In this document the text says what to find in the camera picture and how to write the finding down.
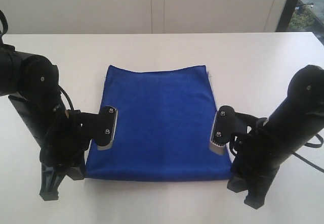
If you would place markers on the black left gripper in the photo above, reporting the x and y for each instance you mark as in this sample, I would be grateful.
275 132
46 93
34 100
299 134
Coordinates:
63 149

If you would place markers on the beige wall panel board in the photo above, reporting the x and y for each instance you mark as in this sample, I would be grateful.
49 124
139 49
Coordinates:
141 16

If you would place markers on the blue towel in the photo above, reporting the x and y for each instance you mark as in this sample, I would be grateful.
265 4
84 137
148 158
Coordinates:
163 128

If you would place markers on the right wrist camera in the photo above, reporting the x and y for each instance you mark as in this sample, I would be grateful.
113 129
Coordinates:
223 127

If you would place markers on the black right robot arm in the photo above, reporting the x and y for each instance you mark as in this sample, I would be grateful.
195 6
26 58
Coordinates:
301 113

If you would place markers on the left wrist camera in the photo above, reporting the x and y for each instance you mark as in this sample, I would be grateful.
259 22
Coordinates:
100 127

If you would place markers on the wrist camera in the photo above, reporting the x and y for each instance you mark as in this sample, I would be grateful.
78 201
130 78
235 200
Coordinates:
223 127
100 127

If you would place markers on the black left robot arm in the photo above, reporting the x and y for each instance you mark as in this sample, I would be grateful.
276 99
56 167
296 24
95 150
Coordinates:
31 83

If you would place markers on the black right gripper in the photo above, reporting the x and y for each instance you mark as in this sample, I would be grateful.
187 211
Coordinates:
255 165

